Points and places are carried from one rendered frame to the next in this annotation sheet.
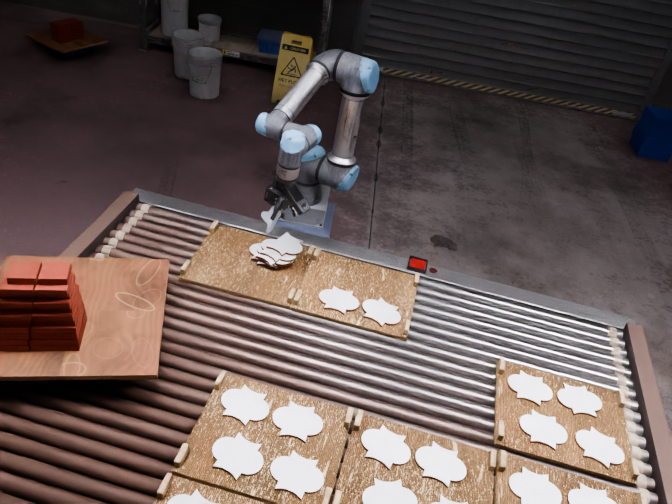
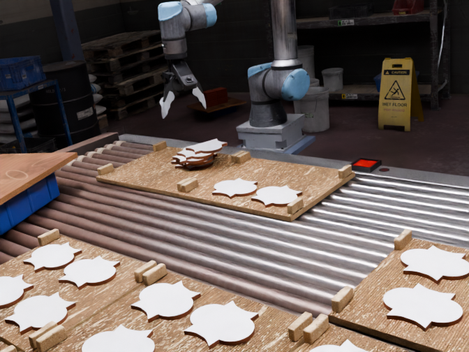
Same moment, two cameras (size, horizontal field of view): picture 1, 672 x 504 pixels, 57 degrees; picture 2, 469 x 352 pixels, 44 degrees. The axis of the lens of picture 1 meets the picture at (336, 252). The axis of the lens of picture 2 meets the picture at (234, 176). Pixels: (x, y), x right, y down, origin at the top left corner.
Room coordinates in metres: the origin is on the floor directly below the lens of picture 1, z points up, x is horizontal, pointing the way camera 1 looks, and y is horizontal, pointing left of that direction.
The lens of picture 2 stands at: (0.33, -0.99, 1.57)
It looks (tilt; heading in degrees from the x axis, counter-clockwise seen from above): 20 degrees down; 36
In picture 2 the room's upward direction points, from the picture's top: 8 degrees counter-clockwise
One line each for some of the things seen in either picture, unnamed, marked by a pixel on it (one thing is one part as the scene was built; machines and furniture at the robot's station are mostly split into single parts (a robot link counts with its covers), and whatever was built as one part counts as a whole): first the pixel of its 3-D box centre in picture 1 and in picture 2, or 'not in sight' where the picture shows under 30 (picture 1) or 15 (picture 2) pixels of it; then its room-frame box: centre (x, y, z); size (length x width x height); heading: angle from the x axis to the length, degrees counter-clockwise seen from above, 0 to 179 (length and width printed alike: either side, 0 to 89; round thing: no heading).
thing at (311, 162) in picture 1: (310, 162); (264, 80); (2.23, 0.17, 1.13); 0.13 x 0.12 x 0.14; 71
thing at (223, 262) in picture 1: (250, 263); (172, 168); (1.77, 0.30, 0.93); 0.41 x 0.35 x 0.02; 84
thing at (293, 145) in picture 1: (292, 149); (172, 21); (1.77, 0.20, 1.43); 0.09 x 0.08 x 0.11; 161
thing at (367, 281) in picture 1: (358, 292); (266, 185); (1.72, -0.11, 0.93); 0.41 x 0.35 x 0.02; 84
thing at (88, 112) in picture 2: not in sight; (65, 112); (3.90, 3.43, 0.44); 0.59 x 0.59 x 0.88
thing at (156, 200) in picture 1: (372, 262); (317, 170); (1.97, -0.15, 0.89); 2.08 x 0.08 x 0.06; 83
